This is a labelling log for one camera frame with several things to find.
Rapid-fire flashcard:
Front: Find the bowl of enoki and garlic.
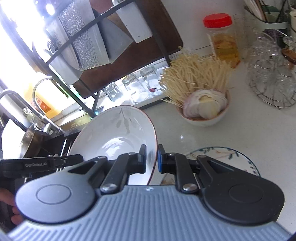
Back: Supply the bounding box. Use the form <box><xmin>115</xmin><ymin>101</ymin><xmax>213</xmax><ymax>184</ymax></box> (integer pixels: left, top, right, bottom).
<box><xmin>159</xmin><ymin>48</ymin><xmax>233</xmax><ymax>127</ymax></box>

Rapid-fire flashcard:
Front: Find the upturned glass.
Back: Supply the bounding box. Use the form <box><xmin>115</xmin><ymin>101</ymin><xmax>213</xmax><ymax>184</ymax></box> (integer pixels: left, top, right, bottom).
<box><xmin>140</xmin><ymin>66</ymin><xmax>162</xmax><ymax>96</ymax></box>
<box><xmin>103</xmin><ymin>82</ymin><xmax>123</xmax><ymax>102</ymax></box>
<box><xmin>122</xmin><ymin>73</ymin><xmax>149</xmax><ymax>103</ymax></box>

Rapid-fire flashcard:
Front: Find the steel pot in sink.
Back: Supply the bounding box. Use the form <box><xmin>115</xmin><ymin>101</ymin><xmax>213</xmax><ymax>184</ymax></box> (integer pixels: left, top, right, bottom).
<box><xmin>18</xmin><ymin>125</ymin><xmax>43</xmax><ymax>159</ymax></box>

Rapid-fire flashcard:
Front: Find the upturned glass right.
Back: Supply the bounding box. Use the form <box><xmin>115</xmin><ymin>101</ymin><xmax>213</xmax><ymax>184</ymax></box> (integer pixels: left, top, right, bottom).
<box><xmin>140</xmin><ymin>66</ymin><xmax>162</xmax><ymax>96</ymax></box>

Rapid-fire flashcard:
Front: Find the dark gooseneck faucet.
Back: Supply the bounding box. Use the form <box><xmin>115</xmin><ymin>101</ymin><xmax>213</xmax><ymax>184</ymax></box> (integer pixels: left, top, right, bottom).
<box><xmin>0</xmin><ymin>89</ymin><xmax>63</xmax><ymax>137</ymax></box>

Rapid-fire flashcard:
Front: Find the upturned glass left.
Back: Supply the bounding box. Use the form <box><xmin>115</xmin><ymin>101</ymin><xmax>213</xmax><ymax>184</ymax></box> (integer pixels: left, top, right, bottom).
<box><xmin>103</xmin><ymin>82</ymin><xmax>123</xmax><ymax>102</ymax></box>

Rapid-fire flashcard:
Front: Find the orange detergent bottle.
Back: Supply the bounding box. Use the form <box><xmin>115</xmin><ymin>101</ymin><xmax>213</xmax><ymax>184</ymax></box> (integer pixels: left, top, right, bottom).
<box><xmin>26</xmin><ymin>84</ymin><xmax>59</xmax><ymax>118</ymax></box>

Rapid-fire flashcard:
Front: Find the chrome gooseneck faucet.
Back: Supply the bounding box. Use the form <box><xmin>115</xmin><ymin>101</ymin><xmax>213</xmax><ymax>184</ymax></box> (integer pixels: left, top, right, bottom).
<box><xmin>33</xmin><ymin>77</ymin><xmax>68</xmax><ymax>118</ymax></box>

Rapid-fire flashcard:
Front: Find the white leaf-pattern deep bowl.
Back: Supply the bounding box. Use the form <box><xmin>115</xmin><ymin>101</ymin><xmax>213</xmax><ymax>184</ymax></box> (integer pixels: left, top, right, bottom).
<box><xmin>69</xmin><ymin>105</ymin><xmax>158</xmax><ymax>185</ymax></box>

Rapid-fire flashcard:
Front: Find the floral teal-rim plate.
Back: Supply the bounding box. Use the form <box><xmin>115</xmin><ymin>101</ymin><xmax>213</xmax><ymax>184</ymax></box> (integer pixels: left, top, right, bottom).
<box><xmin>186</xmin><ymin>146</ymin><xmax>261</xmax><ymax>176</ymax></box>

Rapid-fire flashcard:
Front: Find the red-lid plastic jar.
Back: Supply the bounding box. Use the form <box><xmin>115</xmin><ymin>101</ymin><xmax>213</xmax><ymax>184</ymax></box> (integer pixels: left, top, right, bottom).
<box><xmin>203</xmin><ymin>13</ymin><xmax>240</xmax><ymax>68</ymax></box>

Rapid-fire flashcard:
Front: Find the upturned glass middle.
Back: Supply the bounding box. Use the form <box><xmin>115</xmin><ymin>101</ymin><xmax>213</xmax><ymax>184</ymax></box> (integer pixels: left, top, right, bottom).
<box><xmin>122</xmin><ymin>73</ymin><xmax>149</xmax><ymax>103</ymax></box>

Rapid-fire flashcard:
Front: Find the black knife rack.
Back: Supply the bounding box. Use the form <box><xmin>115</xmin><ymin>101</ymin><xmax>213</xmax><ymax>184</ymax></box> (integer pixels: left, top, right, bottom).
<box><xmin>32</xmin><ymin>0</ymin><xmax>172</xmax><ymax>119</ymax></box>

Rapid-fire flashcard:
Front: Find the person's left hand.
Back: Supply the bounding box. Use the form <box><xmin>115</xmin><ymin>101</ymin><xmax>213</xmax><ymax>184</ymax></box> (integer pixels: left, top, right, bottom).
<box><xmin>0</xmin><ymin>188</ymin><xmax>23</xmax><ymax>225</ymax></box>

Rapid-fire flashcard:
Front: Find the green chopstick holder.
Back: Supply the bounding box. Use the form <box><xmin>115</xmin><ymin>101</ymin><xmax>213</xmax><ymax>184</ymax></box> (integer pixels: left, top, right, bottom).
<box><xmin>243</xmin><ymin>1</ymin><xmax>290</xmax><ymax>34</ymax></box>

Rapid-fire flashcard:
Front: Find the dark brown cutting board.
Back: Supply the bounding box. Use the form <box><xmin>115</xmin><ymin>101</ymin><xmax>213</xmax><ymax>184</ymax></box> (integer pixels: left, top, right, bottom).
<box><xmin>73</xmin><ymin>1</ymin><xmax>183</xmax><ymax>98</ymax></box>

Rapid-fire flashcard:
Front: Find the wire rack with glass cups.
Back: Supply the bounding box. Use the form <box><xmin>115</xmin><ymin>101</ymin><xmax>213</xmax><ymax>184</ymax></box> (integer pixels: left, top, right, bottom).
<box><xmin>247</xmin><ymin>29</ymin><xmax>295</xmax><ymax>109</ymax></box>

